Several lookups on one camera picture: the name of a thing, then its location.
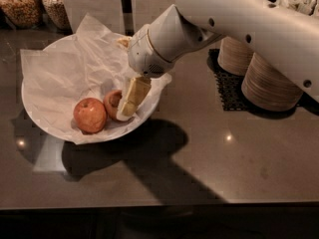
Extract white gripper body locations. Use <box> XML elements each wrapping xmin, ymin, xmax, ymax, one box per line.
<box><xmin>128</xmin><ymin>24</ymin><xmax>173</xmax><ymax>78</ymax></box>

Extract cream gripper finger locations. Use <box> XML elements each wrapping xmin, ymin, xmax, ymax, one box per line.
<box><xmin>117</xmin><ymin>36</ymin><xmax>132</xmax><ymax>49</ymax></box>
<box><xmin>116</xmin><ymin>77</ymin><xmax>152</xmax><ymax>121</ymax></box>

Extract red apple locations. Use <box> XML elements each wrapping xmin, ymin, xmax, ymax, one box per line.
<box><xmin>73</xmin><ymin>98</ymin><xmax>108</xmax><ymax>133</ymax></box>
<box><xmin>103</xmin><ymin>90</ymin><xmax>129</xmax><ymax>121</ymax></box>

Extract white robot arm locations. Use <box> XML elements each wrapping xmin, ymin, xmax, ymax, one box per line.
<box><xmin>128</xmin><ymin>0</ymin><xmax>319</xmax><ymax>102</ymax></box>

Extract white bowl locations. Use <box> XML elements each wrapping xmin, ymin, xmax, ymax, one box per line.
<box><xmin>21</xmin><ymin>33</ymin><xmax>160</xmax><ymax>144</ymax></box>

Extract white tissue paper liner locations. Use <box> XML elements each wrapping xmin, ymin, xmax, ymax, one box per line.
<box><xmin>19</xmin><ymin>13</ymin><xmax>173</xmax><ymax>145</ymax></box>

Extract left white paper bag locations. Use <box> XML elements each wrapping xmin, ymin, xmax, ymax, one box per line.
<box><xmin>63</xmin><ymin>0</ymin><xmax>125</xmax><ymax>34</ymax></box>

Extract right cereal jar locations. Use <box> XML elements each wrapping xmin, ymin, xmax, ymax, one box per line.
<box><xmin>42</xmin><ymin>0</ymin><xmax>71</xmax><ymax>30</ymax></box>

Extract cereal jar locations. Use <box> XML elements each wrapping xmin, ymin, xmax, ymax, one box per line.
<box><xmin>42</xmin><ymin>0</ymin><xmax>71</xmax><ymax>30</ymax></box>
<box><xmin>0</xmin><ymin>0</ymin><xmax>42</xmax><ymax>28</ymax></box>

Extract black rubber mat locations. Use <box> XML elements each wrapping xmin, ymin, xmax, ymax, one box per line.
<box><xmin>207</xmin><ymin>49</ymin><xmax>257</xmax><ymax>112</ymax></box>

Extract rear stack paper bowls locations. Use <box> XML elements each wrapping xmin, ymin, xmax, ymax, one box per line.
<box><xmin>217</xmin><ymin>37</ymin><xmax>253</xmax><ymax>76</ymax></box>

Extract stack paper bowls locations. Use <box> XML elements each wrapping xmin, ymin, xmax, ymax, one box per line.
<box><xmin>241</xmin><ymin>53</ymin><xmax>303</xmax><ymax>112</ymax></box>
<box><xmin>217</xmin><ymin>37</ymin><xmax>253</xmax><ymax>76</ymax></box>

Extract left cereal jar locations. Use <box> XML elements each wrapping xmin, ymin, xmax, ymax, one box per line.
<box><xmin>0</xmin><ymin>0</ymin><xmax>42</xmax><ymax>28</ymax></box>

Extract front stack paper bowls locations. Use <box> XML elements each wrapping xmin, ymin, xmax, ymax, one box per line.
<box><xmin>241</xmin><ymin>53</ymin><xmax>303</xmax><ymax>112</ymax></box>

